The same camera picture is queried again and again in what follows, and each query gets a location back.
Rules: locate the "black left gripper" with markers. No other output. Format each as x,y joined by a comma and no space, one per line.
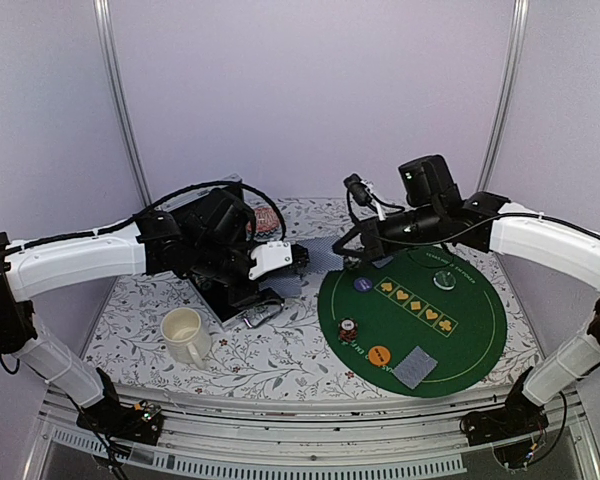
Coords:
253,295

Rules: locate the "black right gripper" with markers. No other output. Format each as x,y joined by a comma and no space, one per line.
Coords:
372,239

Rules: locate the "blue playing card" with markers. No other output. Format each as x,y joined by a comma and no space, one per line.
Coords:
321,255
421,365
402,373
380,263

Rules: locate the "purple small blind button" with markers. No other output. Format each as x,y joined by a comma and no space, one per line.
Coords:
363,284

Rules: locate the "red black poker chip stack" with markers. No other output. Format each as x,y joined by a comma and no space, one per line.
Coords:
347,330

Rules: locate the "orange big blind button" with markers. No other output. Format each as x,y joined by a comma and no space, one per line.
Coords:
379,355

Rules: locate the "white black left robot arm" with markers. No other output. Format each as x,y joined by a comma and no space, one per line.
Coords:
149,242

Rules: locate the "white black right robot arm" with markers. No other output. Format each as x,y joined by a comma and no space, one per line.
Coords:
437,214

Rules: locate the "cream ceramic mug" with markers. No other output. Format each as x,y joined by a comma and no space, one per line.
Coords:
187,339

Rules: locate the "white floral tablecloth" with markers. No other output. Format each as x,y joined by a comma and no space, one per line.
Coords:
285,359

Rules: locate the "clear glass dealer button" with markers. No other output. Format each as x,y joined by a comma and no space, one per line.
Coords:
444,280

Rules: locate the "green round poker mat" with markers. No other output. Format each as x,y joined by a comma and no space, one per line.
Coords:
464,329

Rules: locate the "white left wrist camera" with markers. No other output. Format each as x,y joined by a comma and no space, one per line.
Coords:
269,257

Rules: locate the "aluminium frame rail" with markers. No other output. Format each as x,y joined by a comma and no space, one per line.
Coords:
207,437

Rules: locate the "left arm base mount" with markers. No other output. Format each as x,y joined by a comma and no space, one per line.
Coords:
141,423

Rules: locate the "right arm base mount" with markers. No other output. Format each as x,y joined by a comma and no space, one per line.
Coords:
513,419

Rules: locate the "right aluminium post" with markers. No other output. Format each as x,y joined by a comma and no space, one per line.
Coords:
513,57

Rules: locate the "aluminium post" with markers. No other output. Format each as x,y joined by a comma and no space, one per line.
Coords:
105,30
513,57

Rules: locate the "left aluminium post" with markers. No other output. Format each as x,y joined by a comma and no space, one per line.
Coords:
105,30

